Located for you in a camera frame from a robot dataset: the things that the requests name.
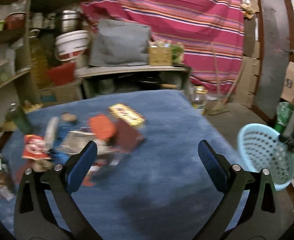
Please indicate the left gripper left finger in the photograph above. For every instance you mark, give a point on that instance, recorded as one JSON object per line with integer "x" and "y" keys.
{"x": 33, "y": 216}

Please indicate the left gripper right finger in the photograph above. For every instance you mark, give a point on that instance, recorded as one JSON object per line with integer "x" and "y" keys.
{"x": 248, "y": 209}

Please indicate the red snack wrapper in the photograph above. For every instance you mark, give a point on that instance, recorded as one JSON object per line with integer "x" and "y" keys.
{"x": 34, "y": 148}

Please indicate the brown paper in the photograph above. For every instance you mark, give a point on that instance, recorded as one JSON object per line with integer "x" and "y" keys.
{"x": 68, "y": 117}

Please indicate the dark red sponge pad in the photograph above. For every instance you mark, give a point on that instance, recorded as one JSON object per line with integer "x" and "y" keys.
{"x": 127, "y": 138}

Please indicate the clear spice jar lying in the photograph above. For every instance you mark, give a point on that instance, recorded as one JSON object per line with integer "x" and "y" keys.
{"x": 7, "y": 187}

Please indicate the light blue plastic basket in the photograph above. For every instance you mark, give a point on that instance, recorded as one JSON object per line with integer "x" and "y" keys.
{"x": 259, "y": 147}

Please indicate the green glass jar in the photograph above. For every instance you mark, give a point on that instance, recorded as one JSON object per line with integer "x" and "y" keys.
{"x": 17, "y": 115}

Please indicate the green plastic bag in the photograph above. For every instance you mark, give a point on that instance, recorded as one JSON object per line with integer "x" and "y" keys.
{"x": 284, "y": 112}

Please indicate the blue quilted table cloth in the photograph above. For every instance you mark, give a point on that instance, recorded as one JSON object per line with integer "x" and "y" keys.
{"x": 160, "y": 190}

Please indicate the broom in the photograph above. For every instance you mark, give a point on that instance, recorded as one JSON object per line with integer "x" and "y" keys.
{"x": 220, "y": 106}

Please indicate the oil bottle on floor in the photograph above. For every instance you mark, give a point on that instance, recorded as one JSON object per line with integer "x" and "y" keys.
{"x": 199, "y": 99}

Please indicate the yellow red cardboard box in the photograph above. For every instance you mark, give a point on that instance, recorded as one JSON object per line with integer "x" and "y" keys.
{"x": 127, "y": 114}

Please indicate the red plastic basket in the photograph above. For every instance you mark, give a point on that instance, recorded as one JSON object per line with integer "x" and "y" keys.
{"x": 62, "y": 74}

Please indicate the cardboard box at right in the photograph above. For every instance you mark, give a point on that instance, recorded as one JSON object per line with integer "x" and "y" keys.
{"x": 288, "y": 85}

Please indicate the low wooden side table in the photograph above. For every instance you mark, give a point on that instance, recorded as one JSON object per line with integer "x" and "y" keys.
{"x": 110, "y": 80}

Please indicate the white plastic bucket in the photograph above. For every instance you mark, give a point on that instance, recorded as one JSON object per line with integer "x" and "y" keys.
{"x": 70, "y": 45}

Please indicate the green leafy vegetables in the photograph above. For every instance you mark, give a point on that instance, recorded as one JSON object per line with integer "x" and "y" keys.
{"x": 177, "y": 53}

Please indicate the grey cushion bag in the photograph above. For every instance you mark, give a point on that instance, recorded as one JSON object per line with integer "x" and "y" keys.
{"x": 120, "y": 43}

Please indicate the steel pot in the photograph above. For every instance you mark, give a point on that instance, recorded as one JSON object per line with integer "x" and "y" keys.
{"x": 68, "y": 20}

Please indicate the wooden shelf unit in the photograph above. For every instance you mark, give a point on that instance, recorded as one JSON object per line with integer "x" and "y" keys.
{"x": 17, "y": 83}

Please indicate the pink striped curtain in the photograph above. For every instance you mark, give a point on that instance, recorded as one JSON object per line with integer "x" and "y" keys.
{"x": 195, "y": 24}

